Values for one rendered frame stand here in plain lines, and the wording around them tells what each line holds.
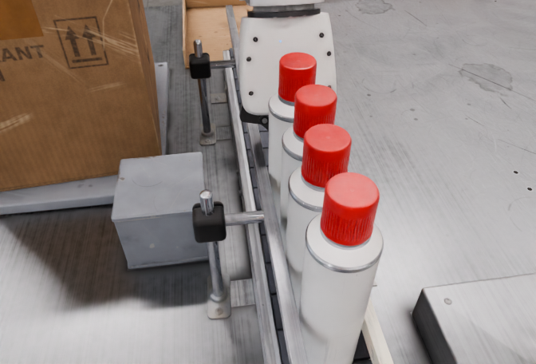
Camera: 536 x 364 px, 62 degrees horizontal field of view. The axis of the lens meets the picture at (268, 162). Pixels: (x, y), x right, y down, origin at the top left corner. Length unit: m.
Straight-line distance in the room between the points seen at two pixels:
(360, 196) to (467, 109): 0.60
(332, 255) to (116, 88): 0.37
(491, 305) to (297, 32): 0.33
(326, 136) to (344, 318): 0.13
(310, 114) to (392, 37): 0.73
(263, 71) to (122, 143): 0.24
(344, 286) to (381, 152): 0.43
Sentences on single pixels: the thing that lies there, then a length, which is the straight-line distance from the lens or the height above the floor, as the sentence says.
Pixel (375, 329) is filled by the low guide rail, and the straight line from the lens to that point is 0.42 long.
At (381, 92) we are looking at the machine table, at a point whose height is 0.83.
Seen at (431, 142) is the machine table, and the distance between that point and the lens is 0.76.
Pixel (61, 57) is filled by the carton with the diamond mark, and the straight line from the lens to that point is 0.56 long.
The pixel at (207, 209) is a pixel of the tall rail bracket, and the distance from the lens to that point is 0.41.
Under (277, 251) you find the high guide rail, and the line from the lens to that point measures 0.39.
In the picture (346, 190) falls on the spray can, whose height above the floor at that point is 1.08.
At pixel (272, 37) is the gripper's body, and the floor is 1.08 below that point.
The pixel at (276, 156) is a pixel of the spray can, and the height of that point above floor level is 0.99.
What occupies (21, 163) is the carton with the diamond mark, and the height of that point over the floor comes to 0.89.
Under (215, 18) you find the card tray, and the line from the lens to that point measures 1.12.
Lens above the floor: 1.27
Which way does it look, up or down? 41 degrees down
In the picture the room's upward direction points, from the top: straight up
